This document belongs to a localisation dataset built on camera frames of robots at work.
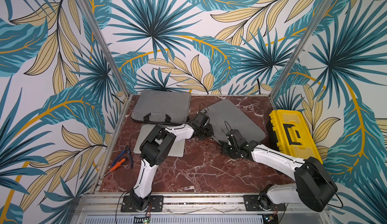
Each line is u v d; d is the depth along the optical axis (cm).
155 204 76
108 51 92
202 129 83
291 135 81
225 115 107
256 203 73
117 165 84
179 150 89
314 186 42
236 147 67
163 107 109
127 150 89
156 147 53
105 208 74
